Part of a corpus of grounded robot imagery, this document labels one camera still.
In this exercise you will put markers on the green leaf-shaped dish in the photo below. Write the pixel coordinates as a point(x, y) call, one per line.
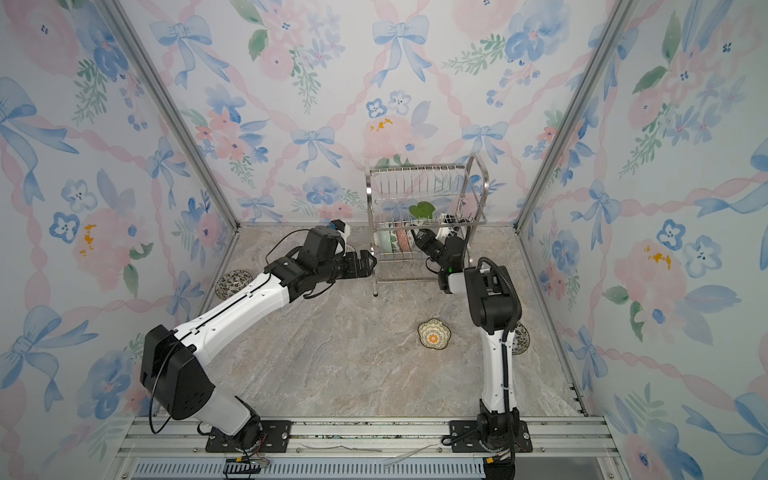
point(423, 210)

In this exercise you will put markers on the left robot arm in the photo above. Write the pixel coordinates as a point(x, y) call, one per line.
point(174, 360)

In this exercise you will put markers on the dark floral bowl right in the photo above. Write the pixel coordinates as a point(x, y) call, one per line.
point(521, 341)

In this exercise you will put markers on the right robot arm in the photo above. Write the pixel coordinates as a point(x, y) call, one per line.
point(495, 310)

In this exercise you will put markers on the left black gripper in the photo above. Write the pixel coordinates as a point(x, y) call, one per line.
point(355, 271)

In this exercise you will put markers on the orange flower-shaped dish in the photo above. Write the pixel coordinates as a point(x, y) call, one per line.
point(434, 334)

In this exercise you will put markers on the pale green grid bowl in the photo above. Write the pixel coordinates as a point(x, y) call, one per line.
point(385, 241)

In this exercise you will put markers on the green monstera leaf bowl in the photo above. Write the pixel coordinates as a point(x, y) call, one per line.
point(395, 246)

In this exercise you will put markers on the stainless steel dish rack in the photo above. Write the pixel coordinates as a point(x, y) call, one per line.
point(394, 184)

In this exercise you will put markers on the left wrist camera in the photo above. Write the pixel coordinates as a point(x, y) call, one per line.
point(342, 228)

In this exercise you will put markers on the green geometric pattern bowl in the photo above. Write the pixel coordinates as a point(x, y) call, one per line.
point(411, 238)

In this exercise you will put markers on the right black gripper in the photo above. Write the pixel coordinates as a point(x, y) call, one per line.
point(427, 241)

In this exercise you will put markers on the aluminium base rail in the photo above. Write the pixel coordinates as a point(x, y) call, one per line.
point(374, 448)

